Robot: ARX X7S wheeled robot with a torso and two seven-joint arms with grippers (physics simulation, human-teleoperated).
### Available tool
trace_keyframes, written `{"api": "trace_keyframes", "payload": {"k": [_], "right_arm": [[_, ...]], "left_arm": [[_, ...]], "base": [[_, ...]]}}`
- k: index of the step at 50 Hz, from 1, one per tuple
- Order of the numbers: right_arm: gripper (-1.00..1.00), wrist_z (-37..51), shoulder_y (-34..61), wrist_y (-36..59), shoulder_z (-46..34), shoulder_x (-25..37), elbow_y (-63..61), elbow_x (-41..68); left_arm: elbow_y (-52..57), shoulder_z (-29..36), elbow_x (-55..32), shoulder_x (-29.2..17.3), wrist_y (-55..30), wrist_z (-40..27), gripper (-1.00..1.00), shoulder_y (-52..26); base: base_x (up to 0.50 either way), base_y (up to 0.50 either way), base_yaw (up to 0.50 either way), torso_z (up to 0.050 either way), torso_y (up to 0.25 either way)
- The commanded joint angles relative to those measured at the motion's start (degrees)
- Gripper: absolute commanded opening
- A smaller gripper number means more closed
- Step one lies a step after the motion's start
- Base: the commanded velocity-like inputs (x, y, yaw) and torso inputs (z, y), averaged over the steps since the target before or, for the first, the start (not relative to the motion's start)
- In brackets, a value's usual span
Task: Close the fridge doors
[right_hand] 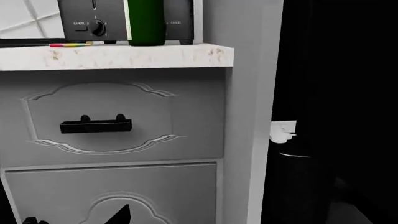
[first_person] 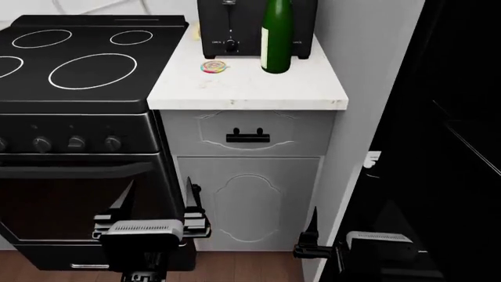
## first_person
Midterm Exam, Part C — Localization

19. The white fridge hinge piece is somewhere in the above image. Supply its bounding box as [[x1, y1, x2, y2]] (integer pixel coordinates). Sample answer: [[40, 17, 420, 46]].
[[362, 150, 382, 170]]

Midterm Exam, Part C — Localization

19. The black toaster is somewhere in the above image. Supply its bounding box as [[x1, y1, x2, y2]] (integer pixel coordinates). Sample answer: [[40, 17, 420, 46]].
[[196, 0, 319, 60]]

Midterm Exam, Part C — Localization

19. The silver stove drawer handle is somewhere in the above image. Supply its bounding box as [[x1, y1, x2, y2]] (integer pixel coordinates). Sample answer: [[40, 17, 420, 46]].
[[69, 263, 110, 270]]

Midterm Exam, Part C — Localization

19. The rainbow swirl lollipop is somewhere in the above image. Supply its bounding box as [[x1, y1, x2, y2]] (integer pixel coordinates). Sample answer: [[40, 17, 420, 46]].
[[200, 59, 231, 75]]

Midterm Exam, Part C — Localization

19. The black drawer handle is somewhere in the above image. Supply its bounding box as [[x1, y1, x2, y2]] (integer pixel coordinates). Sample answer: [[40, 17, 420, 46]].
[[225, 127, 272, 144]]

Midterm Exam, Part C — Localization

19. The grey kitchen cabinet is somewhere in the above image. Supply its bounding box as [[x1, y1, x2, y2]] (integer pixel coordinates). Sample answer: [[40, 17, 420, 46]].
[[157, 109, 338, 254]]

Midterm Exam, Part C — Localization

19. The grey left gripper camera box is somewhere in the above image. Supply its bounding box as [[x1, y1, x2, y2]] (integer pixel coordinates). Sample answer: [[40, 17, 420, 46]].
[[106, 219, 184, 237]]

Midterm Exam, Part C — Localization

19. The black cabinet door handle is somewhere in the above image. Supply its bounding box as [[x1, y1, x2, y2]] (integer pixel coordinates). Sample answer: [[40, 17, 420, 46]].
[[193, 183, 205, 213]]

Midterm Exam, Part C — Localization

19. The grey cabinet door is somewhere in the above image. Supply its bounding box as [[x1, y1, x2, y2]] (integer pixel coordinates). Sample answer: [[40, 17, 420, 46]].
[[176, 155, 322, 253]]

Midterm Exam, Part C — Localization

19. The black oven door handle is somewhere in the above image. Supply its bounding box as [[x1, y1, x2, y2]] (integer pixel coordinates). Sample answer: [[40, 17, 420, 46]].
[[0, 160, 157, 179]]

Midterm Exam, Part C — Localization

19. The grey right gripper camera box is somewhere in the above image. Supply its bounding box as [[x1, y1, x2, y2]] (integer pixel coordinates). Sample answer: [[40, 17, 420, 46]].
[[345, 230, 415, 263]]

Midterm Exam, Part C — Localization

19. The grey cabinet drawer front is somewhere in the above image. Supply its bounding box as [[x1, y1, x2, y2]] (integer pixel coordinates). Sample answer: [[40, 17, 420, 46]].
[[161, 110, 337, 157]]

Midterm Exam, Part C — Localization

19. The black electric stove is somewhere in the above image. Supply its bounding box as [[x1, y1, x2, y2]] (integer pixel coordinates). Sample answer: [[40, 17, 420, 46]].
[[0, 14, 197, 273]]

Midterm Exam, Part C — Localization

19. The black fridge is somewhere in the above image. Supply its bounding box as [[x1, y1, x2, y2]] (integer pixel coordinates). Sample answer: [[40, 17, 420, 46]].
[[315, 0, 501, 282]]

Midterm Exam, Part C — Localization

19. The grey gripper camera box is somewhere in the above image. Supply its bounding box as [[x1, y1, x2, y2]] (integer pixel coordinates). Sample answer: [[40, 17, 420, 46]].
[[106, 219, 184, 237], [345, 230, 415, 263]]

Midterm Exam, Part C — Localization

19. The green glass bottle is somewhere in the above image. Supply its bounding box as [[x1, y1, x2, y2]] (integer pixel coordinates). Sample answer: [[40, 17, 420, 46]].
[[260, 0, 296, 75]]

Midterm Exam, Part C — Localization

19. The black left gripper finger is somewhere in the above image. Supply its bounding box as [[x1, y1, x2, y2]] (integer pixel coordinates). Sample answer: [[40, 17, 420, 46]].
[[184, 175, 197, 215], [108, 179, 135, 219]]

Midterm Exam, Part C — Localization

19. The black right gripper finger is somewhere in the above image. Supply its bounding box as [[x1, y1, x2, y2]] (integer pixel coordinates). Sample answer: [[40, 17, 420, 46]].
[[306, 205, 320, 235]]

